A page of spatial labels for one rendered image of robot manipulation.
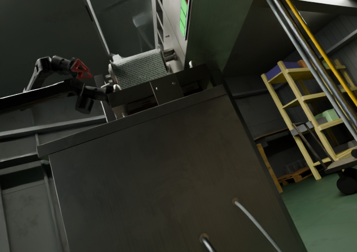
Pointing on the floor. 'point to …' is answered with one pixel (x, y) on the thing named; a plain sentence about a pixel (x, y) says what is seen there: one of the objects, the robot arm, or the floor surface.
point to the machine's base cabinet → (170, 187)
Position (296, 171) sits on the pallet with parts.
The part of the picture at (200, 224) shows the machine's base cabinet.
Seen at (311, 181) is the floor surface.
